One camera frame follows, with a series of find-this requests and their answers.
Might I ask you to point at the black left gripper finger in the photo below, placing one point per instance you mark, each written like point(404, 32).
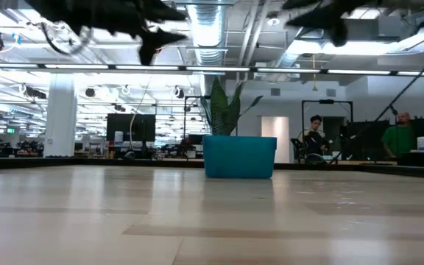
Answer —
point(153, 42)
point(131, 14)

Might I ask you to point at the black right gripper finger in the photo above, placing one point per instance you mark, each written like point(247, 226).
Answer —
point(329, 20)
point(326, 3)

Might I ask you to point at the blue plastic basket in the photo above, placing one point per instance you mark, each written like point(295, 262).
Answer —
point(239, 158)

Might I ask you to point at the round ceiling fixture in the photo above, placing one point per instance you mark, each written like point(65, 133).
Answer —
point(273, 20)

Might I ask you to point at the overhead LED light bar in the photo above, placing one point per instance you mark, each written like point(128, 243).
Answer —
point(215, 68)

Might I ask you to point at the black monitor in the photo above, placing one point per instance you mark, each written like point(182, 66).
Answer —
point(131, 127)

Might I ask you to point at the green snake plant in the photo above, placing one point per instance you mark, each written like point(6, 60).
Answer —
point(221, 106)

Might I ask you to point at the white wipes canister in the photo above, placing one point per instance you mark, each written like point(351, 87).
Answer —
point(118, 139)
point(422, 144)

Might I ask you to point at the small black device on pole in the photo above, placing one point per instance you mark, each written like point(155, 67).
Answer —
point(393, 109)

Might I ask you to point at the white square column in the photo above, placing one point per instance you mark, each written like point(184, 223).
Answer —
point(60, 121)

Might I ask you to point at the person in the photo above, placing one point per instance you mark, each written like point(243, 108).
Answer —
point(399, 138)
point(314, 138)

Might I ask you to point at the green exit sign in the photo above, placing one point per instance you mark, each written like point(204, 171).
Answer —
point(10, 130)

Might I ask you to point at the white door panel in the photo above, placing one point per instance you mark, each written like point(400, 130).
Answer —
point(274, 141)

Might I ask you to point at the silver slanted ventilation duct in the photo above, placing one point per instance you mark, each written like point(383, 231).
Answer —
point(289, 55)

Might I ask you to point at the silver round ventilation duct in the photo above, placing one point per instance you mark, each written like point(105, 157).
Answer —
point(206, 29)

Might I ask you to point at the small black hanging camera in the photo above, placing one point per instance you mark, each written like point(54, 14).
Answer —
point(180, 92)
point(90, 92)

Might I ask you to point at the grey wall vent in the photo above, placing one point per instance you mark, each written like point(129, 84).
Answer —
point(275, 92)
point(330, 92)

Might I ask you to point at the black metal gantry frame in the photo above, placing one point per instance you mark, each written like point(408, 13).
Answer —
point(326, 101)
point(185, 114)

